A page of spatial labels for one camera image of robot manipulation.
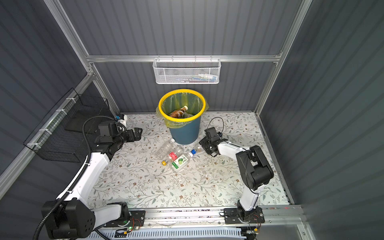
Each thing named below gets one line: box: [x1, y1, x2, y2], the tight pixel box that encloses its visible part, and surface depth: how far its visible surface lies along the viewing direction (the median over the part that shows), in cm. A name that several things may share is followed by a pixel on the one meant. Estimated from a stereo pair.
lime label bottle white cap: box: [171, 151, 194, 172], surface depth 92 cm
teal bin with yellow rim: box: [158, 88, 206, 145], surface depth 95 cm
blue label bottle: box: [190, 147, 205, 155], surface depth 98 cm
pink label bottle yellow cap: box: [162, 145, 187, 166], surface depth 93 cm
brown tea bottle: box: [169, 105, 189, 118], surface depth 98 cm
